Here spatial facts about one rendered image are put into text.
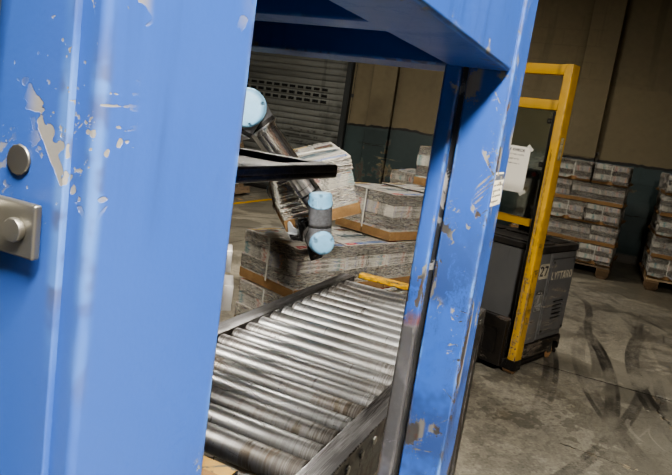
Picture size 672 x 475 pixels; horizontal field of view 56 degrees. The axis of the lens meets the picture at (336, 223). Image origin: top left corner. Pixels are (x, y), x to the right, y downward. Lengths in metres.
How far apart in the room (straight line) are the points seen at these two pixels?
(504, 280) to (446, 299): 3.36
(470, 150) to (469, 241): 0.11
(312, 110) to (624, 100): 4.64
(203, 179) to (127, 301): 0.05
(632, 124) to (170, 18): 9.20
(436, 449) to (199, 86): 0.68
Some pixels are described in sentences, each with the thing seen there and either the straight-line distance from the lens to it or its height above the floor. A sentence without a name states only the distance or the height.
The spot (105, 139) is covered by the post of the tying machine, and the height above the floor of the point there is 1.36.
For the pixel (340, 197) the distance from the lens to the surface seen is 2.29.
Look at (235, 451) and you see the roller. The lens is 1.17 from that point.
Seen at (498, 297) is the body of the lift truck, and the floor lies 0.40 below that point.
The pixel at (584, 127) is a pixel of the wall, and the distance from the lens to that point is 9.28.
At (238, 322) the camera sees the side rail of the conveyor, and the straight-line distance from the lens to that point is 1.72.
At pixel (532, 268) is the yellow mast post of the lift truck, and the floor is 0.67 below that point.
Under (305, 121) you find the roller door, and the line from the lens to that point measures 10.49.
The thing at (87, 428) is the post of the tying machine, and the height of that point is 1.27.
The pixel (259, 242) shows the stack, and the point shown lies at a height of 0.79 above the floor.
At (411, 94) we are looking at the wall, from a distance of 9.87.
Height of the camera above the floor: 1.37
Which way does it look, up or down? 9 degrees down
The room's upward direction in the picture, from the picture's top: 8 degrees clockwise
